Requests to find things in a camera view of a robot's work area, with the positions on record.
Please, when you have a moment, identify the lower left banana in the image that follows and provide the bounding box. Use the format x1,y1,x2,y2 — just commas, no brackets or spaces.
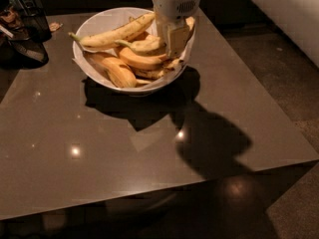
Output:
84,52,137,88

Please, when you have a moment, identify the long top banana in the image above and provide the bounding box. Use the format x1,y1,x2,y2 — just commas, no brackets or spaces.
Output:
68,12,155,51

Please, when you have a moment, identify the black mesh basket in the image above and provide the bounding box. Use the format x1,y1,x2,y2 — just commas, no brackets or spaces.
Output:
8,28,49,69

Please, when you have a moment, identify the black mesh pen holder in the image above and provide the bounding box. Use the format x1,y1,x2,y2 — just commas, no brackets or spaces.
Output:
20,7,52,43

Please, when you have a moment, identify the small wrapper on table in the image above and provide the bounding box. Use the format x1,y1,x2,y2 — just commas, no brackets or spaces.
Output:
49,22,62,32

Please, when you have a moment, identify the small bottom banana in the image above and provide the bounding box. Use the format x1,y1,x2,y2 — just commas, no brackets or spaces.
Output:
132,68,164,80

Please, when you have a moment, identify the orange banana under middle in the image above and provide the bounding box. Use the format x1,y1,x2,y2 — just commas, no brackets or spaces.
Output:
114,47,167,70

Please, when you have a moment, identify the curved banana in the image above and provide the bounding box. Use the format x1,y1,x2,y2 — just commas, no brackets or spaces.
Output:
115,35,165,57

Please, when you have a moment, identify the right side banana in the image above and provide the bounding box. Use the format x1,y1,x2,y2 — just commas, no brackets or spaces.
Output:
162,58,183,71

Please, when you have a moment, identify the white bowl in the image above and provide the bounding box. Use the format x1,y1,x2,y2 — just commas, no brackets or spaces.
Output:
72,6,193,96

